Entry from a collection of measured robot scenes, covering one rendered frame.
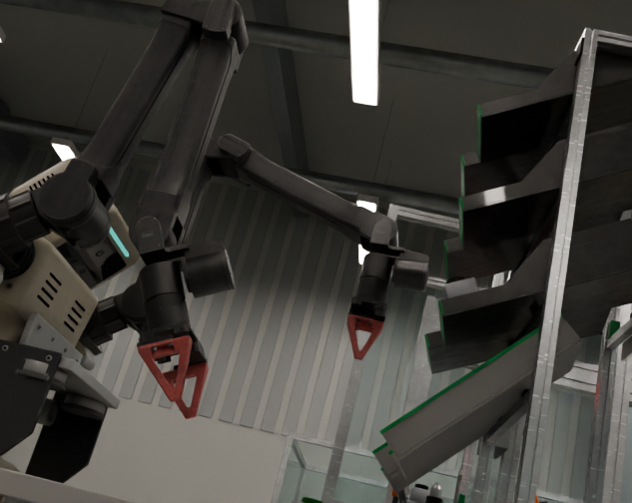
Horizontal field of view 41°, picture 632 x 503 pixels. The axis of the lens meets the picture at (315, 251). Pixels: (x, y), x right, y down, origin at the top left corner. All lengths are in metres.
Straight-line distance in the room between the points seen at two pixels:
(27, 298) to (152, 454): 8.74
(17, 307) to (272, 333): 8.86
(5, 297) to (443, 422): 0.68
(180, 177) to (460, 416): 0.52
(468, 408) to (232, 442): 8.86
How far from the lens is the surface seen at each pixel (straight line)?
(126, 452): 10.15
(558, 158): 1.24
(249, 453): 9.85
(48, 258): 1.37
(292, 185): 1.70
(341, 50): 6.99
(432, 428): 1.08
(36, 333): 1.36
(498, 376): 1.10
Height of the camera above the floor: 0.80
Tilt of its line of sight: 23 degrees up
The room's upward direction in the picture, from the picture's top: 15 degrees clockwise
